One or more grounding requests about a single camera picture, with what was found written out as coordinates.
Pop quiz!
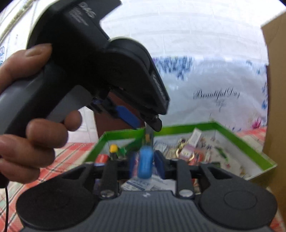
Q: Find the green eraser box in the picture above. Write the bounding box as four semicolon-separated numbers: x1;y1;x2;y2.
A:
118;139;139;157

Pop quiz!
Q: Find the person's left hand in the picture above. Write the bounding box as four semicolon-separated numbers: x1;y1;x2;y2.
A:
1;44;82;188

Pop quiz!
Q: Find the floral fabric pouch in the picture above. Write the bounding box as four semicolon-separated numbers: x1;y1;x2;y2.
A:
204;139;263;180

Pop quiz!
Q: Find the red white small box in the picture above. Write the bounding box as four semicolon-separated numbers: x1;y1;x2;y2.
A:
194;150;211;163

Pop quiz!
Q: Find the plaid bed sheet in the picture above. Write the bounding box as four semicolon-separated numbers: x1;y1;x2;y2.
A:
0;126;286;232

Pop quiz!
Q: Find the black cable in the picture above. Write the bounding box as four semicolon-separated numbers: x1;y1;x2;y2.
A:
0;175;11;232

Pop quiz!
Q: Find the green cardboard box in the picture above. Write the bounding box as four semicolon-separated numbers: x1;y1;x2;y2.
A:
83;121;278;181

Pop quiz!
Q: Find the dark brown headboard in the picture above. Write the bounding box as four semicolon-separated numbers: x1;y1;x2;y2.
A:
94;92;139;138

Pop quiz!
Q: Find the white medicine box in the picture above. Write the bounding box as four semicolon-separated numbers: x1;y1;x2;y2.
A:
121;175;176;193

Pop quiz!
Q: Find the brown cardboard box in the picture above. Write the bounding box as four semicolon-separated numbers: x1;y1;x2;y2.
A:
262;13;285;218

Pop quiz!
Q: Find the purple keychain with tags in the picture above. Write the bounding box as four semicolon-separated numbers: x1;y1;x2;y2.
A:
176;128;202;162

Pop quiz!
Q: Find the red blue eraser box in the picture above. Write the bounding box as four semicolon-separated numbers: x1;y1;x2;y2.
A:
94;154;110;166

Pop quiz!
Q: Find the black marker blue cap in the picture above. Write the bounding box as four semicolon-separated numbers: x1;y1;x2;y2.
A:
137;124;154;179

